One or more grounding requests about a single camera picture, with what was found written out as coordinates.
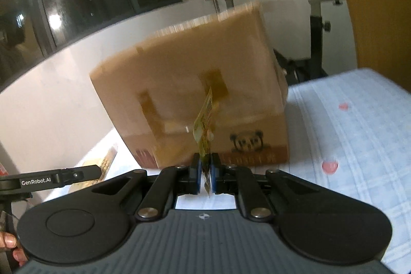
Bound flat golden snack packet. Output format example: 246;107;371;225
69;146;118;194

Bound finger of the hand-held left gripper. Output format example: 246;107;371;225
60;165;102;182

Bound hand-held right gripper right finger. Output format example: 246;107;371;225
210;153;334;221

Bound wooden door panel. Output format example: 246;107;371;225
324;0;411;82

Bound yellow printed snack packet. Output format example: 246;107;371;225
193;86;216;197

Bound black exercise bike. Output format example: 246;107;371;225
180;0;345;87

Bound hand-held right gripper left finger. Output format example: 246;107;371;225
82;153;204;222

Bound person's left hand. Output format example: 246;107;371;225
0;231;29;269

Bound cardboard box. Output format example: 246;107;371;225
90;0;289;170

